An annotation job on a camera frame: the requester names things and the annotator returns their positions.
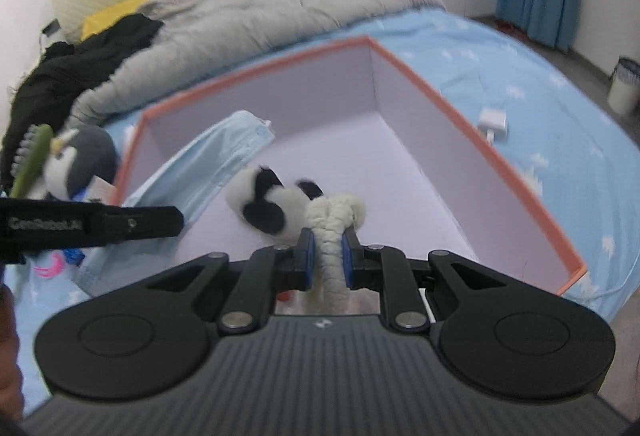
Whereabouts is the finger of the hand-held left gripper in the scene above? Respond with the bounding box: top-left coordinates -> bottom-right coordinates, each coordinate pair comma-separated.
101,205 -> 185,247

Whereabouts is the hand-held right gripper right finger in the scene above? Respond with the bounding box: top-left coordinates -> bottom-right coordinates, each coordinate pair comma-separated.
341,228 -> 508,333

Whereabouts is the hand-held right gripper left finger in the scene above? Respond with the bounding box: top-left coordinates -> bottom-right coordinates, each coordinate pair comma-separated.
145,227 -> 317,334

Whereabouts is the white rope scrunchie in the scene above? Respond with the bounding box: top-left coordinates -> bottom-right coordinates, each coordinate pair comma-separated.
305,195 -> 366,317

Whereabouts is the small panda plush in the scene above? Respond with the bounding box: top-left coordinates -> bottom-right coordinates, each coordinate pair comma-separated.
226,165 -> 326,235

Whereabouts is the blue face mask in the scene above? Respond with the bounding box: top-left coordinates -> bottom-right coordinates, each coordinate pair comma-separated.
77,111 -> 275,289

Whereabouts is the pink cardboard box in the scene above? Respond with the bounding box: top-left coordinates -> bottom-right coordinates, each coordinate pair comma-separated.
114,36 -> 588,299

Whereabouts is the person's left hand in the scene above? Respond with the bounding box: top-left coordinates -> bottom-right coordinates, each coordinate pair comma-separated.
0,288 -> 21,422

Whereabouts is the grey penguin plush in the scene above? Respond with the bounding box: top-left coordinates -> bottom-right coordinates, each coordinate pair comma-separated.
42,125 -> 121,201

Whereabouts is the black jacket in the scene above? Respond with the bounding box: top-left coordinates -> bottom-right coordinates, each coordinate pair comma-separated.
0,13 -> 166,191

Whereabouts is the white charger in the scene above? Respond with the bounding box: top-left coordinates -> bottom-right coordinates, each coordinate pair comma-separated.
477,108 -> 510,144

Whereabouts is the yellow pillow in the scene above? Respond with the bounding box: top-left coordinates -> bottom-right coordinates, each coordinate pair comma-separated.
80,0 -> 173,41

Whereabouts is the grey duvet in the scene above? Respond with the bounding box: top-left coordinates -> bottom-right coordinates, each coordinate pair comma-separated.
67,0 -> 446,129

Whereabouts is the bed with blue sheet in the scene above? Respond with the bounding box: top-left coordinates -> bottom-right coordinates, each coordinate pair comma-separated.
0,8 -> 640,417

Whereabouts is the white trash bin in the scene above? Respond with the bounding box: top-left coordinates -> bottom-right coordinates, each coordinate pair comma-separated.
607,56 -> 640,117

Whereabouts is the green long-handled brush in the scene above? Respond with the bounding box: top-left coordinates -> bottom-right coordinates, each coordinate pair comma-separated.
9,123 -> 55,199

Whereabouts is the white cable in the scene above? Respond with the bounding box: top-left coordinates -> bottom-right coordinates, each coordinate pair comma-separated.
575,268 -> 632,303

